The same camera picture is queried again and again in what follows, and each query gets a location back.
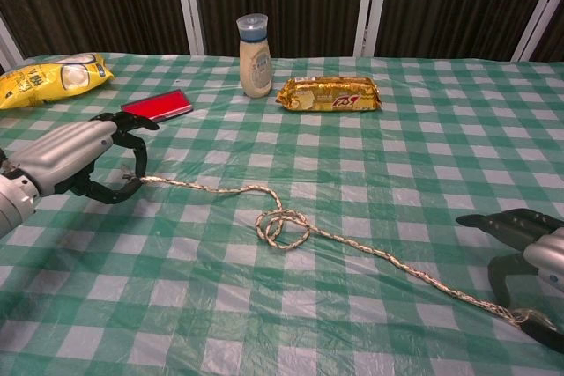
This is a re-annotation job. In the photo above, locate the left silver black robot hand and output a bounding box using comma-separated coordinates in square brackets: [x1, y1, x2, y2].
[0, 111, 160, 205]

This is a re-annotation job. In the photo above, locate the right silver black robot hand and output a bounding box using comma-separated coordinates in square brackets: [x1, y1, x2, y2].
[456, 207, 564, 347]

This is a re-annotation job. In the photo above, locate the braided gold white rope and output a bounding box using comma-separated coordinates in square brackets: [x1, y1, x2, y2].
[121, 166, 552, 329]

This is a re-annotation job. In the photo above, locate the yellow snack bag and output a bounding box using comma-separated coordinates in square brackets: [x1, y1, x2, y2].
[0, 52, 115, 110]

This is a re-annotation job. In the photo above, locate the red flat case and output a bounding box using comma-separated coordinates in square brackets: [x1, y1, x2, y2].
[120, 88, 195, 122]

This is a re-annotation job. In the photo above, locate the white bottle with clear cap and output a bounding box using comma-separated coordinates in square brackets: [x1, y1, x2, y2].
[235, 13, 274, 99]

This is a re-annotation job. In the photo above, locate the green checked plastic tablecloth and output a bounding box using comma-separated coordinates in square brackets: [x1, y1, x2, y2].
[0, 52, 564, 376]

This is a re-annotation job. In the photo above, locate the gold biscuit package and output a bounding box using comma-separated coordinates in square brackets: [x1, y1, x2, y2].
[275, 76, 384, 113]

